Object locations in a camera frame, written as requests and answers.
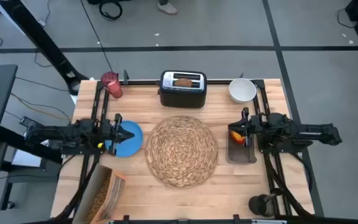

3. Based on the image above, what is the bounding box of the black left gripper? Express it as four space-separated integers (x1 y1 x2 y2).
99 113 135 156

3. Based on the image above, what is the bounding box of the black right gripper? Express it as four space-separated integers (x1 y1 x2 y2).
228 107 260 147

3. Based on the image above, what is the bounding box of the red orange apple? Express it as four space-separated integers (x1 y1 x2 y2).
230 130 247 146

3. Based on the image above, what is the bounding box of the blue plate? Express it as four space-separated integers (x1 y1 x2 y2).
104 120 144 158

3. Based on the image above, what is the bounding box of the white ribbed bowl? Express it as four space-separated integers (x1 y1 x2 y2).
228 77 257 105

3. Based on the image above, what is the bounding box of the red faceted cup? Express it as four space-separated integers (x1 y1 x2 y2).
100 71 123 99

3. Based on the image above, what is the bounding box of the orange cereal box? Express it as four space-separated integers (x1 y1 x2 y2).
73 164 127 224

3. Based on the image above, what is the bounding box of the brown toast slice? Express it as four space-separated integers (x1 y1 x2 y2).
174 78 193 88

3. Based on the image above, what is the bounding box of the grey rectangular tray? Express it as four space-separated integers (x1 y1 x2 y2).
226 129 257 165

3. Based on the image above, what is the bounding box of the round woven placemat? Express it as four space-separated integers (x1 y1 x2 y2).
144 116 219 189

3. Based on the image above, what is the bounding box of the black toaster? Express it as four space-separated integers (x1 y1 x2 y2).
158 70 208 109

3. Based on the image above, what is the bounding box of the black cup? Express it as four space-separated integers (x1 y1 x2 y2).
249 193 276 218

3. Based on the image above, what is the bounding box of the white paper sheet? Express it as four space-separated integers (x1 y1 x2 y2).
11 139 51 169

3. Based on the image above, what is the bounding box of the person's shoe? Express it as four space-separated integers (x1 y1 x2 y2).
157 0 179 16

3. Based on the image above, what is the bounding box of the thin black floor cable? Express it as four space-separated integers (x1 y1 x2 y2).
80 0 114 74

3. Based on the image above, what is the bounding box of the coiled black cable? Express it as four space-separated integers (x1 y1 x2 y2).
98 0 123 21

